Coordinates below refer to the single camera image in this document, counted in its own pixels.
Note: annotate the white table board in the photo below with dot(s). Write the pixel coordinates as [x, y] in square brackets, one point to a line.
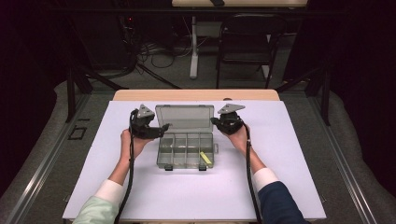
[280, 149]

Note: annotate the light wooden desk top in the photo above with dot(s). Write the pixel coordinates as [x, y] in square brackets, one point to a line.
[249, 3]

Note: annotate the small yellow stick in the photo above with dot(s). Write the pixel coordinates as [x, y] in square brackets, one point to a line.
[205, 158]

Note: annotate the black metal frame stand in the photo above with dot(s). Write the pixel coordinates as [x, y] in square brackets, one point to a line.
[325, 99]
[71, 93]

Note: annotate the black horizontal frame bar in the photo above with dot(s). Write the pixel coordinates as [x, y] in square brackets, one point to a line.
[155, 10]

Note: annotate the grey metal floor rail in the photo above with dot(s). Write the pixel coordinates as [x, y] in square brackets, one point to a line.
[339, 161]
[46, 161]

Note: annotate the black object on desk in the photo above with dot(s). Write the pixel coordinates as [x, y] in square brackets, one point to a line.
[217, 2]

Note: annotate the grey clear compartment box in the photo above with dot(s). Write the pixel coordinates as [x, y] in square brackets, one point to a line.
[185, 124]

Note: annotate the black folding chair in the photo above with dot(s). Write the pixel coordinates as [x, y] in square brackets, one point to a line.
[246, 46]

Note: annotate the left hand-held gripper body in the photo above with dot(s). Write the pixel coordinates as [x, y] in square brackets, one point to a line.
[144, 129]

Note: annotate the person's right hand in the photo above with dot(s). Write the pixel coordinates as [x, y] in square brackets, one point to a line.
[240, 140]

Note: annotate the white desk leg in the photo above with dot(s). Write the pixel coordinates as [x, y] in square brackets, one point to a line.
[194, 62]

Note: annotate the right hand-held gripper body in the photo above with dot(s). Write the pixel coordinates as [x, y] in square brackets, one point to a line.
[230, 123]

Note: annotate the person's left hand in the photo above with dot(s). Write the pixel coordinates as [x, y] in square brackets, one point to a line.
[137, 147]

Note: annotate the light wooden table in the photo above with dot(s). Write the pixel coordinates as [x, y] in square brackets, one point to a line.
[193, 94]

